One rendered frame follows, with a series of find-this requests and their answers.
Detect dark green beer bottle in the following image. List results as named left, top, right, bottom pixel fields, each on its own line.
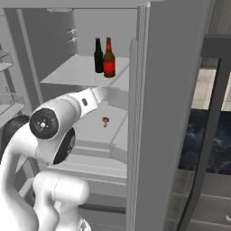
left=93, top=36, right=105, bottom=74

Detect fridge door with bins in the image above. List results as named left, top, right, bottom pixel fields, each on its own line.
left=0, top=8, right=42, bottom=181

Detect grey base cupboards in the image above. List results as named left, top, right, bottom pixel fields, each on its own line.
left=163, top=170, right=231, bottom=231

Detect grey fridge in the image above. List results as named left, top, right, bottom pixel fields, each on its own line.
left=0, top=0, right=152, bottom=231

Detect brown mushroom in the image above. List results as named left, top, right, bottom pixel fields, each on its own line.
left=101, top=116, right=110, bottom=128

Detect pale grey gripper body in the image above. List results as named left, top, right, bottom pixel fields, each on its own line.
left=89, top=86, right=109, bottom=107

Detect brown red-label beer bottle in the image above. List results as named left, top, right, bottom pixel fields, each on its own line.
left=103, top=36, right=116, bottom=79

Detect dark grey door handle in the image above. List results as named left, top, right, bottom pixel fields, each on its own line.
left=176, top=33, right=231, bottom=231

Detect wide grey fridge door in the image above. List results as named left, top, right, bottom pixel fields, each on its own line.
left=125, top=0, right=217, bottom=231

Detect grey fridge shelf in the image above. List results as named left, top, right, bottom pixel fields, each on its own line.
left=70, top=102, right=130, bottom=165
left=40, top=53, right=131, bottom=92

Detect grey fridge drawer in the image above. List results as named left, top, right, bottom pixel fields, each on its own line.
left=79, top=177, right=128, bottom=215

